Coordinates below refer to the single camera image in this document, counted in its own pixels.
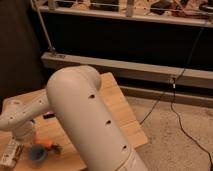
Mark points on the small blue ceramic cup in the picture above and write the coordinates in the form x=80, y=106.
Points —
x=37, y=153

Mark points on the cluttered shelf ledge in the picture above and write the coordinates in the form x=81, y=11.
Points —
x=50, y=6

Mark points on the white snack box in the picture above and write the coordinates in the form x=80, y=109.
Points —
x=11, y=154

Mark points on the black and white rectangular box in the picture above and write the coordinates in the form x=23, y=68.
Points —
x=48, y=116

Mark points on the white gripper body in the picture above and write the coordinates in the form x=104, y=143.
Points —
x=25, y=133

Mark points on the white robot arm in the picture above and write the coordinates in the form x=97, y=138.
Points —
x=73, y=94

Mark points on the grey metal pole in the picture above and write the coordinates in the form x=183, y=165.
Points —
x=50, y=46

